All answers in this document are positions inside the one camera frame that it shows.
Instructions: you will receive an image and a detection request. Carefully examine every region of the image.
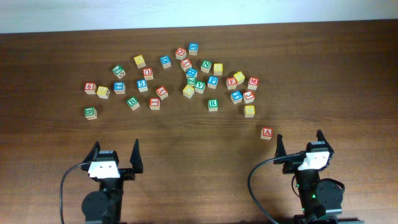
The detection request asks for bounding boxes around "red I block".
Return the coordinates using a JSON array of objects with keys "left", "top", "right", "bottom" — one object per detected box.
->
[{"left": 149, "top": 98, "right": 160, "bottom": 110}]

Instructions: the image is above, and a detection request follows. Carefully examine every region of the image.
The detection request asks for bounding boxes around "green R block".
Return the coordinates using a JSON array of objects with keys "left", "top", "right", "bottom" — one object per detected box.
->
[{"left": 208, "top": 99, "right": 218, "bottom": 112}]

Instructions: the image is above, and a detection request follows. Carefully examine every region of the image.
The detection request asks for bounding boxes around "blue block centre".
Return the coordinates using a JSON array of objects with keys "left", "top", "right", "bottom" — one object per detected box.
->
[{"left": 186, "top": 68, "right": 198, "bottom": 78}]

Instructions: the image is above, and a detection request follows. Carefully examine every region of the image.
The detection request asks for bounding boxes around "red E block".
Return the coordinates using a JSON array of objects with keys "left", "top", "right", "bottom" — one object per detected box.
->
[{"left": 226, "top": 77, "right": 238, "bottom": 90}]

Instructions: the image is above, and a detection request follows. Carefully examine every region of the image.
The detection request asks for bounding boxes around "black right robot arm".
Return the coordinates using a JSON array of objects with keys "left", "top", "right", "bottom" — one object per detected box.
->
[{"left": 274, "top": 130, "right": 345, "bottom": 223}]

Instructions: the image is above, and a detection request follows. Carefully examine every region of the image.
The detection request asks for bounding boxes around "yellow block right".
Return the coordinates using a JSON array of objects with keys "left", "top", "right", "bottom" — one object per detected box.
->
[{"left": 233, "top": 71, "right": 246, "bottom": 85}]

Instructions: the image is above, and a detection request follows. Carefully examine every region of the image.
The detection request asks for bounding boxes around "yellow s block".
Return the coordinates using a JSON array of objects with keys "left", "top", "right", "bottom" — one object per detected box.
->
[
  {"left": 213, "top": 63, "right": 223, "bottom": 76},
  {"left": 244, "top": 105, "right": 256, "bottom": 118}
]

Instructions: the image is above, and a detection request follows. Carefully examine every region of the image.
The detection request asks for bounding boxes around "red Y block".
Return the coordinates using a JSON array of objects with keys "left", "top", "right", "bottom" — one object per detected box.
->
[{"left": 180, "top": 58, "right": 192, "bottom": 72}]

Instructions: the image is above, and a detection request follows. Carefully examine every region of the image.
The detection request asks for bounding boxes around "green V block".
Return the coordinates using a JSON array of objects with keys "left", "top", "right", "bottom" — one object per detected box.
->
[{"left": 195, "top": 81, "right": 206, "bottom": 94}]

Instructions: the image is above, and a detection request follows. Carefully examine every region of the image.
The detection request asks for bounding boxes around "yellow block far left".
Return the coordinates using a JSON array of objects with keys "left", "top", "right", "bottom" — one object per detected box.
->
[{"left": 133, "top": 55, "right": 146, "bottom": 68}]

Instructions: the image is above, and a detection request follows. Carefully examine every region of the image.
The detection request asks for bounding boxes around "red 3 block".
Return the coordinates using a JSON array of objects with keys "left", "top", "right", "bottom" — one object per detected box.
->
[{"left": 243, "top": 91, "right": 255, "bottom": 104}]

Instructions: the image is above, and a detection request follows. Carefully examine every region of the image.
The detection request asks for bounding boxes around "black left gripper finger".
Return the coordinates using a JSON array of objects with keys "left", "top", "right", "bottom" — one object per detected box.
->
[
  {"left": 83, "top": 141, "right": 100, "bottom": 163},
  {"left": 129, "top": 139, "right": 143, "bottom": 169}
]

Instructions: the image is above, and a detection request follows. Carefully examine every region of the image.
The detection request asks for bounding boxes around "green N block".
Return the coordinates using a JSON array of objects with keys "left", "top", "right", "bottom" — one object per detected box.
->
[{"left": 201, "top": 60, "right": 212, "bottom": 73}]

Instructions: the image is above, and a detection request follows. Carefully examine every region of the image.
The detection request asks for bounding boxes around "green b block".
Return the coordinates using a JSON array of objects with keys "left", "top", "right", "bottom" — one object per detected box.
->
[
  {"left": 84, "top": 107, "right": 98, "bottom": 120},
  {"left": 126, "top": 97, "right": 140, "bottom": 111}
]

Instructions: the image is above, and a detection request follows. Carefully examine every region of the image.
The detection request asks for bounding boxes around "red C block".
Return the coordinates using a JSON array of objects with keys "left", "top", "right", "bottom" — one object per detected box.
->
[{"left": 175, "top": 47, "right": 187, "bottom": 60}]

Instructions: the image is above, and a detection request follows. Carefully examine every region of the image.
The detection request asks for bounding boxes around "blue E block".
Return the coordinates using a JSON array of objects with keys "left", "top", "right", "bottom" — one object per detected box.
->
[{"left": 231, "top": 91, "right": 243, "bottom": 105}]

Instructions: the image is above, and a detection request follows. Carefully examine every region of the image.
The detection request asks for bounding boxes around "blue 5 block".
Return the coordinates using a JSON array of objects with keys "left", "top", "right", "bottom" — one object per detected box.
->
[{"left": 137, "top": 79, "right": 148, "bottom": 92}]

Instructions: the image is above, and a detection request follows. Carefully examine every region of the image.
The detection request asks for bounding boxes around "blue P block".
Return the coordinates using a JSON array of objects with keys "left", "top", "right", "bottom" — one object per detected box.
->
[{"left": 207, "top": 76, "right": 218, "bottom": 89}]

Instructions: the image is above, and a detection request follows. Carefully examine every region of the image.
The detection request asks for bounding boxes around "yellow block centre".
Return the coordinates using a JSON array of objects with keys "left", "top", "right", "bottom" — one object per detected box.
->
[{"left": 182, "top": 85, "right": 195, "bottom": 99}]

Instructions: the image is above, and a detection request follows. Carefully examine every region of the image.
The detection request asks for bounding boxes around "red 6 block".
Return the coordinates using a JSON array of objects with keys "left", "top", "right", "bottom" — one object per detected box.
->
[{"left": 84, "top": 82, "right": 97, "bottom": 95}]

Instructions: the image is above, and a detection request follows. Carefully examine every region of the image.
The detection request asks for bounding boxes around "red A block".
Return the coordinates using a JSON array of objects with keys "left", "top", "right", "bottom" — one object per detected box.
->
[{"left": 261, "top": 127, "right": 274, "bottom": 140}]

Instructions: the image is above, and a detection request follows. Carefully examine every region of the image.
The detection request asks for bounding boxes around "yellow S block far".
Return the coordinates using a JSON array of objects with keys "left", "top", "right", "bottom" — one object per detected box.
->
[{"left": 213, "top": 63, "right": 223, "bottom": 76}]

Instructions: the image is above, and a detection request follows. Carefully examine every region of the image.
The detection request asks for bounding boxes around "green B block centre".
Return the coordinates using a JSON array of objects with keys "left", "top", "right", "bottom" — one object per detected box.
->
[{"left": 126, "top": 97, "right": 140, "bottom": 111}]

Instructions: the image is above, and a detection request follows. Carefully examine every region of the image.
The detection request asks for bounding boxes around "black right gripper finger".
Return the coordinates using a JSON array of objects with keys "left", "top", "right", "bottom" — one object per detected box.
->
[
  {"left": 317, "top": 129, "right": 328, "bottom": 144},
  {"left": 274, "top": 134, "right": 286, "bottom": 159}
]

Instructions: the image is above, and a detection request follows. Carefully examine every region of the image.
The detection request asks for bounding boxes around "green Z block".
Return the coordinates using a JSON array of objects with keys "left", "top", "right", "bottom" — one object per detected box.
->
[{"left": 187, "top": 77, "right": 197, "bottom": 88}]

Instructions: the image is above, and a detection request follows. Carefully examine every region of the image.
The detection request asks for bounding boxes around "blue D block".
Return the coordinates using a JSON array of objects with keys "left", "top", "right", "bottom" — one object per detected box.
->
[{"left": 160, "top": 55, "right": 172, "bottom": 69}]

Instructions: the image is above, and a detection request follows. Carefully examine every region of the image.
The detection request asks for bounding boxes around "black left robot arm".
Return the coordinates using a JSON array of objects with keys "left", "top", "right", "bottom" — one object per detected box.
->
[{"left": 81, "top": 140, "right": 144, "bottom": 224}]

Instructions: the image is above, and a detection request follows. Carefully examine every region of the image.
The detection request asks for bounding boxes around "red M block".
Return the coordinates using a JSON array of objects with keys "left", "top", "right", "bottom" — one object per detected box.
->
[{"left": 248, "top": 77, "right": 259, "bottom": 90}]

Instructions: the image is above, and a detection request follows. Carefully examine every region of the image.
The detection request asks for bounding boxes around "blue X block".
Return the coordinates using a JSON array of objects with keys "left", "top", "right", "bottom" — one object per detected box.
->
[{"left": 188, "top": 42, "right": 198, "bottom": 55}]

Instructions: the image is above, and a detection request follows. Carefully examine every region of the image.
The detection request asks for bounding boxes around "red U block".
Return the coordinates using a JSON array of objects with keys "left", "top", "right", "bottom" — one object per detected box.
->
[{"left": 142, "top": 68, "right": 154, "bottom": 80}]

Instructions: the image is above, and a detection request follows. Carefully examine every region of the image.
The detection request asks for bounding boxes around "green B block left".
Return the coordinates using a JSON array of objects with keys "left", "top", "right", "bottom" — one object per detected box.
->
[{"left": 84, "top": 107, "right": 98, "bottom": 120}]

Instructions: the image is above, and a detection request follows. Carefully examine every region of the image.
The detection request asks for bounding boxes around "yellow S block near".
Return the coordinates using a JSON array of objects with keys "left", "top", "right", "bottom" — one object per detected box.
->
[{"left": 244, "top": 105, "right": 256, "bottom": 118}]

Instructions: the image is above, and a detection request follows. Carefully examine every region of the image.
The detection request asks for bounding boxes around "green J block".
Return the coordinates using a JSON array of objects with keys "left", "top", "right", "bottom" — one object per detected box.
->
[{"left": 112, "top": 65, "right": 126, "bottom": 79}]

